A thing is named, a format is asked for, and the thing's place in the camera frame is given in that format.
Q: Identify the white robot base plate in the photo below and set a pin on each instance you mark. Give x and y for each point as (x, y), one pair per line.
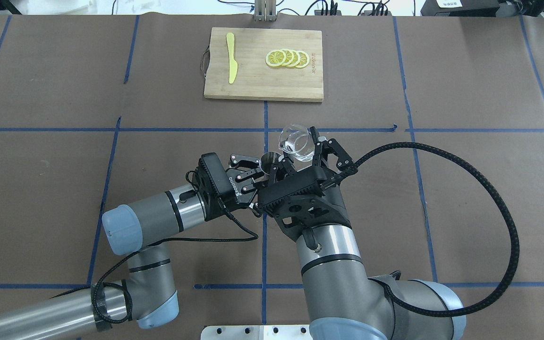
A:
(257, 332)

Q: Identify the lemon slice leftmost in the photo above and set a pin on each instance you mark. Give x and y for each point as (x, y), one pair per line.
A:
(275, 58)

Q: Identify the brown paper table cover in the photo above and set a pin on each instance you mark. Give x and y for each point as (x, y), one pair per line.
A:
(97, 111)

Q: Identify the steel double jigger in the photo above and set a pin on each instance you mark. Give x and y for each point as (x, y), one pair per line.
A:
(270, 165)

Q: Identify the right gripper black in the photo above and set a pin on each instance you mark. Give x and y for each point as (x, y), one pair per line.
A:
(338, 156)

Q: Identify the bamboo cutting board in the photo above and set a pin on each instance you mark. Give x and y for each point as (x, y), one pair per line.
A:
(256, 80)

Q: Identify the lemon slice rightmost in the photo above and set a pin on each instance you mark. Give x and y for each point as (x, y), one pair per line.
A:
(303, 59)

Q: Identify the clear glass measuring cup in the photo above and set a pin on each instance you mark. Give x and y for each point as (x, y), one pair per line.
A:
(297, 143)

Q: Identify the aluminium frame post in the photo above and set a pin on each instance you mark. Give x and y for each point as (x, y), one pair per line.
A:
(265, 10)

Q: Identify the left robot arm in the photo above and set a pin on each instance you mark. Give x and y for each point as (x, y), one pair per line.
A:
(138, 231)

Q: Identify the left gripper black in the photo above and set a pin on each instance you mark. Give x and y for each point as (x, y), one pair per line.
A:
(235, 187)

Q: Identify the yellow plastic knife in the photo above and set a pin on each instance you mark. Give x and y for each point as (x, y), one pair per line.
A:
(233, 63)

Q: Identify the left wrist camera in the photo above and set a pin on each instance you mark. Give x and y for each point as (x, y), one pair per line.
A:
(215, 183)

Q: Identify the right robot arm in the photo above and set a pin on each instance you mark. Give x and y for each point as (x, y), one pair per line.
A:
(344, 303)

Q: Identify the lemon slice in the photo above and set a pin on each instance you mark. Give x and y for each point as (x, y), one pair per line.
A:
(289, 57)
(275, 58)
(296, 58)
(303, 59)

